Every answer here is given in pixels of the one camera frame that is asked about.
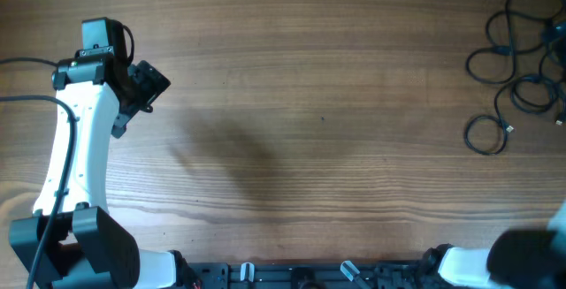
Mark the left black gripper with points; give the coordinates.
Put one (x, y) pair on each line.
(152, 84)

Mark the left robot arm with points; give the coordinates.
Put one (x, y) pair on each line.
(70, 240)

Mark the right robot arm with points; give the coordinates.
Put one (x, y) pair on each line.
(529, 258)

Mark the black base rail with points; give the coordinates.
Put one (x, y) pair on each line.
(395, 275)

